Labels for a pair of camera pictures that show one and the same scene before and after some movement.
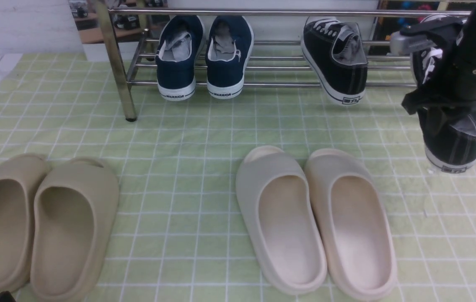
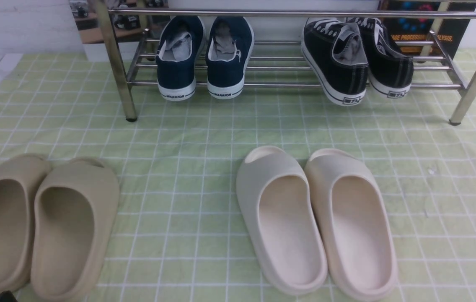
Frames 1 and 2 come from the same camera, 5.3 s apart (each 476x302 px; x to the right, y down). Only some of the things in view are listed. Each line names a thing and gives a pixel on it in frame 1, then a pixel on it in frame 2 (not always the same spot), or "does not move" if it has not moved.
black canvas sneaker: x=335 y=52 does not move
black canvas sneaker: x=453 y=136 -> x=390 y=71
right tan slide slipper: x=74 y=205 does not move
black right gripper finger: x=5 y=296 does not move
